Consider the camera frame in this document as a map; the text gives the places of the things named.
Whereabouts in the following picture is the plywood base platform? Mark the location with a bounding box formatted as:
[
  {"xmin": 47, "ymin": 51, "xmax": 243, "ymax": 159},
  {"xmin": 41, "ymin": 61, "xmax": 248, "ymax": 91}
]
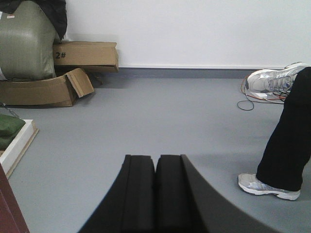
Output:
[{"xmin": 0, "ymin": 127, "xmax": 39, "ymax": 180}]

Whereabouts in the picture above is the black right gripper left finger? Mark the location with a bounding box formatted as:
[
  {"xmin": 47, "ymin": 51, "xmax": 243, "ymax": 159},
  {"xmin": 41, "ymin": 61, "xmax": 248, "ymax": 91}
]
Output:
[{"xmin": 79, "ymin": 155, "xmax": 155, "ymax": 233}]

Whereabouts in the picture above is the brown wooden door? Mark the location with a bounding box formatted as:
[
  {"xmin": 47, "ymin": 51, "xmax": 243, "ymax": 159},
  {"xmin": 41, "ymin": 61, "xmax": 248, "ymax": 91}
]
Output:
[{"xmin": 0, "ymin": 166, "xmax": 30, "ymax": 233}]

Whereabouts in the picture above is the seated person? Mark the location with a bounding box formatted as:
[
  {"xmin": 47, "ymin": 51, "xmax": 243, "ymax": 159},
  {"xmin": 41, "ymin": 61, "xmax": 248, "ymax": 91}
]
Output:
[{"xmin": 238, "ymin": 62, "xmax": 311, "ymax": 200}]

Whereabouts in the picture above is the upper green sandbag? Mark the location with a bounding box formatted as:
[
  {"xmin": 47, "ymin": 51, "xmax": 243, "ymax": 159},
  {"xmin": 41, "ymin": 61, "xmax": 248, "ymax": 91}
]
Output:
[{"xmin": 0, "ymin": 114, "xmax": 26, "ymax": 137}]

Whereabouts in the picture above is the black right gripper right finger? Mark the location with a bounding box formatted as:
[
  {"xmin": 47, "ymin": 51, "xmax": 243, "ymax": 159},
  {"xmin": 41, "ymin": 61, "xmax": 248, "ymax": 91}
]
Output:
[{"xmin": 155, "ymin": 155, "xmax": 276, "ymax": 233}]

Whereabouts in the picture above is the long cardboard box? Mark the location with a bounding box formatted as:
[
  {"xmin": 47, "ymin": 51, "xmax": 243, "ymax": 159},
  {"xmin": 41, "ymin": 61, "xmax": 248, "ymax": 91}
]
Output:
[{"xmin": 53, "ymin": 41, "xmax": 119, "ymax": 72}]

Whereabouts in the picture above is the green sandbag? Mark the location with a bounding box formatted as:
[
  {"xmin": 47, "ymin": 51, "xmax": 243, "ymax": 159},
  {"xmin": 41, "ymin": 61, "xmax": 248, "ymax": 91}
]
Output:
[
  {"xmin": 0, "ymin": 135, "xmax": 15, "ymax": 150},
  {"xmin": 0, "ymin": 114, "xmax": 26, "ymax": 137}
]

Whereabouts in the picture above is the white power strip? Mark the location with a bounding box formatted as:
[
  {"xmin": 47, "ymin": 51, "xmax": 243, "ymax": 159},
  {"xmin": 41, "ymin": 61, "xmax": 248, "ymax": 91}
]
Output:
[{"xmin": 251, "ymin": 92, "xmax": 268, "ymax": 100}]

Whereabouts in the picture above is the olive woven sack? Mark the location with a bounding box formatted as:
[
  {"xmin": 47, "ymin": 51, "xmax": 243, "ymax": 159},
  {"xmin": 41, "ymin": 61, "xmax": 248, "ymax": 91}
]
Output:
[{"xmin": 0, "ymin": 0, "xmax": 56, "ymax": 81}]

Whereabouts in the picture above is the open cardboard box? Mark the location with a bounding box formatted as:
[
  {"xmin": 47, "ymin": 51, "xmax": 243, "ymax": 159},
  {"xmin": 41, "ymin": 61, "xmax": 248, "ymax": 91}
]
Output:
[{"xmin": 0, "ymin": 68, "xmax": 94, "ymax": 107}]

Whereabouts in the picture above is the orange cable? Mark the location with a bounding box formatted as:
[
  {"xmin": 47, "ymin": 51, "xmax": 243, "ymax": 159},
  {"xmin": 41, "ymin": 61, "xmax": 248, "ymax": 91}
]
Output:
[{"xmin": 237, "ymin": 75, "xmax": 292, "ymax": 111}]

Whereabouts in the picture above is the white wooden edge rail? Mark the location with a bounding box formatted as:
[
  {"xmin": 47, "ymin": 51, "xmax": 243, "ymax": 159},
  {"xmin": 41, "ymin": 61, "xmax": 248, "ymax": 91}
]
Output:
[{"xmin": 0, "ymin": 118, "xmax": 34, "ymax": 173}]

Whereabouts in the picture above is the lower green sandbag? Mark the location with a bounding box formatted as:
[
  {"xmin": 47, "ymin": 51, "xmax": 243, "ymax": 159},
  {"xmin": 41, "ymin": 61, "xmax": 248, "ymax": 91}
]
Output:
[{"xmin": 0, "ymin": 135, "xmax": 15, "ymax": 150}]

